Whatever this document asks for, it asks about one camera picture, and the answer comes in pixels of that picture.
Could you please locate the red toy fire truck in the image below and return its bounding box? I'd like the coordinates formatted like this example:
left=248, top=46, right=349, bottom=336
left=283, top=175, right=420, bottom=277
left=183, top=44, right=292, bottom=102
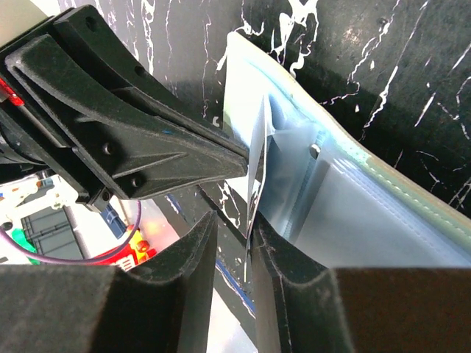
left=96, top=228, right=157, bottom=271

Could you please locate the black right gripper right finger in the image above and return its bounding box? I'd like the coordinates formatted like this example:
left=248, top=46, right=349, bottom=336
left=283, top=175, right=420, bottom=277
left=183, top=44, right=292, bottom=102
left=252, top=215, right=470, bottom=352

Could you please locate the green card holder wallet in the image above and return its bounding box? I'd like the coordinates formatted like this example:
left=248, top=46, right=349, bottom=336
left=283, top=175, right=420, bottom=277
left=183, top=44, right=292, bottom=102
left=223, top=32, right=470, bottom=268

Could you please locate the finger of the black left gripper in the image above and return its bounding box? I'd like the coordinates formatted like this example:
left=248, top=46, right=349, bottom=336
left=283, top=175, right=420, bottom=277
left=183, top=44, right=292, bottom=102
left=53, top=5, right=248, bottom=158

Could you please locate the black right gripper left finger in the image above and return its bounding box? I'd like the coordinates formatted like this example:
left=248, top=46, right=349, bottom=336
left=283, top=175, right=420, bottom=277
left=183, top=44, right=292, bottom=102
left=1, top=211, right=218, bottom=352

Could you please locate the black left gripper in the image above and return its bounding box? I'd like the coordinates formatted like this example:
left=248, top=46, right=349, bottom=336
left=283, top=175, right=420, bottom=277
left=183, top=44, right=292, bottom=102
left=1, top=14, right=247, bottom=212

